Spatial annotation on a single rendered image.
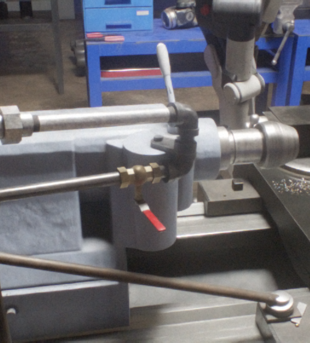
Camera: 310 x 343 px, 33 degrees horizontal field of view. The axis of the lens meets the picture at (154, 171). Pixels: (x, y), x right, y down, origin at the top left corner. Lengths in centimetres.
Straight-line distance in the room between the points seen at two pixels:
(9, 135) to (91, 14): 219
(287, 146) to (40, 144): 42
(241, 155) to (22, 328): 47
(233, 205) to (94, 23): 176
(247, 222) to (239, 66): 70
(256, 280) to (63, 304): 50
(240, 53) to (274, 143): 84
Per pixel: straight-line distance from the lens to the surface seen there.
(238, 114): 185
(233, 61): 175
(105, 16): 279
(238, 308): 96
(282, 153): 93
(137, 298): 115
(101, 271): 78
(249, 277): 122
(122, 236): 84
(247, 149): 92
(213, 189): 124
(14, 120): 62
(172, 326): 93
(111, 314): 90
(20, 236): 85
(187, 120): 73
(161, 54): 85
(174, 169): 74
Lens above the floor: 149
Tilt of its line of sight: 28 degrees down
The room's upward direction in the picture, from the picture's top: straight up
